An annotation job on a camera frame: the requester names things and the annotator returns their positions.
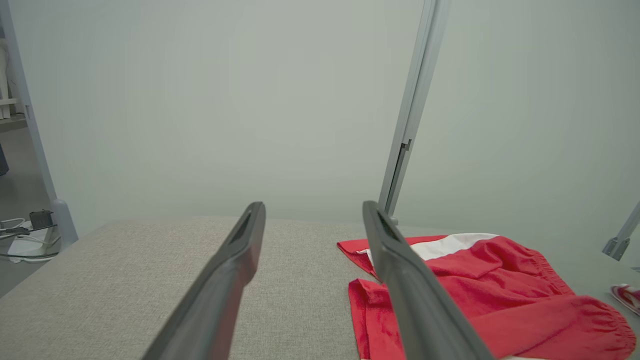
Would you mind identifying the black power adapter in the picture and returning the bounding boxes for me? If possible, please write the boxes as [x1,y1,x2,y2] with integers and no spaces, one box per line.
[28,209,55,231]

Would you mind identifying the white floor cable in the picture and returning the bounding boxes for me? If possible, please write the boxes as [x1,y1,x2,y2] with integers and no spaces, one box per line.
[0,217,27,237]

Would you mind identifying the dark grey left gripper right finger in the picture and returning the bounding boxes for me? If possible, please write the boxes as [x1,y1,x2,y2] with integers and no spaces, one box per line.
[362,201,493,360]

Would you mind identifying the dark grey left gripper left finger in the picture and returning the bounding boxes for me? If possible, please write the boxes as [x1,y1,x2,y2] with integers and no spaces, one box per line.
[143,201,267,360]

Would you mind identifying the grey partition post with foot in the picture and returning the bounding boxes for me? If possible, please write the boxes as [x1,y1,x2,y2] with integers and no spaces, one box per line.
[0,0,79,247]
[602,202,640,262]

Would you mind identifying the grey metal partition post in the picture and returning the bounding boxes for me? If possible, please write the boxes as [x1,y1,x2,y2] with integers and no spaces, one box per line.
[377,0,452,226]

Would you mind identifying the red shorts with white stripes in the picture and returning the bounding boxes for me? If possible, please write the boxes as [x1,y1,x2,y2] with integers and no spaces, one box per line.
[337,232,637,360]

